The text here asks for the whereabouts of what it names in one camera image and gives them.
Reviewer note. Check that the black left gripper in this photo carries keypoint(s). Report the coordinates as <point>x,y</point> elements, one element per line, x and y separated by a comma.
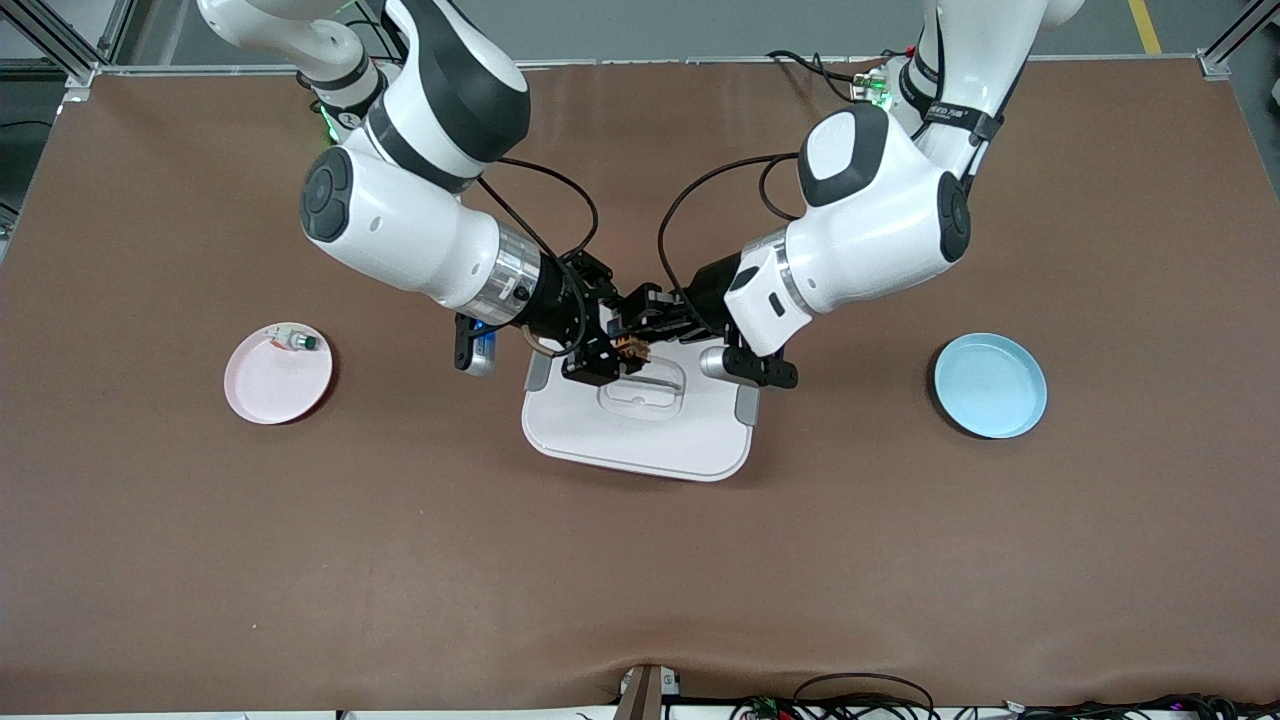
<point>706,284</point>

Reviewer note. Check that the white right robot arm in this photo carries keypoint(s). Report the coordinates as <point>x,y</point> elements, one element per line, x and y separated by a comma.
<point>400,220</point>

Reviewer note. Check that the light blue round plate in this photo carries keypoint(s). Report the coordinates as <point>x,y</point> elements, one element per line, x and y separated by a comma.
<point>990,385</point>

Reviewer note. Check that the pink round plate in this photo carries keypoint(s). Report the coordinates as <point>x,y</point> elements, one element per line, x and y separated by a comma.
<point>275,385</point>

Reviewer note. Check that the aluminium frame post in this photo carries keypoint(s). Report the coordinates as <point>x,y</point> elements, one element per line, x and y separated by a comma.
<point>118,30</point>
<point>1215,62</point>

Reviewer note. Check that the metal table edge bracket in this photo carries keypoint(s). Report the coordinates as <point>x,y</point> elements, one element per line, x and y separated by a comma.
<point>645,695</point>

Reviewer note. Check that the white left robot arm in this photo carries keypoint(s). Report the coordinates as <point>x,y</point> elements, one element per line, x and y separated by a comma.
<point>870,230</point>

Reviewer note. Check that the white lidded storage box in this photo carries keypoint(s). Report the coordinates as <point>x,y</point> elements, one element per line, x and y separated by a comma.
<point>640,440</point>

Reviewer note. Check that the white and green switch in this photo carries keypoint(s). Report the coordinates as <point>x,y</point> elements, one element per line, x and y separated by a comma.
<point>295,341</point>

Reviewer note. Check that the black and orange switch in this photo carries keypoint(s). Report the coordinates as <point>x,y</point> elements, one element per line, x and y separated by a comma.
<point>632,350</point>

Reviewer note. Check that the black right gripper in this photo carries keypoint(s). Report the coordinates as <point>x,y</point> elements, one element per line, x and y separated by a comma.
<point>556,303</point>

